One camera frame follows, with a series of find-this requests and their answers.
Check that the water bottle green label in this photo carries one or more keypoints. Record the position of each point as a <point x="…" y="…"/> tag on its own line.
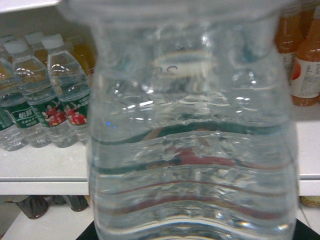
<point x="190" y="122"/>

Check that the orange juice bottle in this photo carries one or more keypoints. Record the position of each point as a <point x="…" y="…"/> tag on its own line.
<point x="288" y="36"/>
<point x="304" y="84"/>

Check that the dark tea bottle below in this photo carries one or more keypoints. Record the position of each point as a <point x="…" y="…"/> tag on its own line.
<point x="34" y="206"/>

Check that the orange juice bottle rear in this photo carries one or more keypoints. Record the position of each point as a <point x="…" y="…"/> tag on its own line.
<point x="288" y="36"/>

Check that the white shelf with bottles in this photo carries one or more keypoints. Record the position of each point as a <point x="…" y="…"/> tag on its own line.
<point x="62" y="171"/>

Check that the orange juice bottle right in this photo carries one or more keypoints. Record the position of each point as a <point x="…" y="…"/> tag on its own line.
<point x="304" y="84"/>

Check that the white cap water bottle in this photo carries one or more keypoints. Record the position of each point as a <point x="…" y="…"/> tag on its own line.
<point x="69" y="82"/>
<point x="35" y="86"/>

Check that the leftmost water bottle edge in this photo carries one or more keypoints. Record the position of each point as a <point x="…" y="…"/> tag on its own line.
<point x="11" y="139"/>

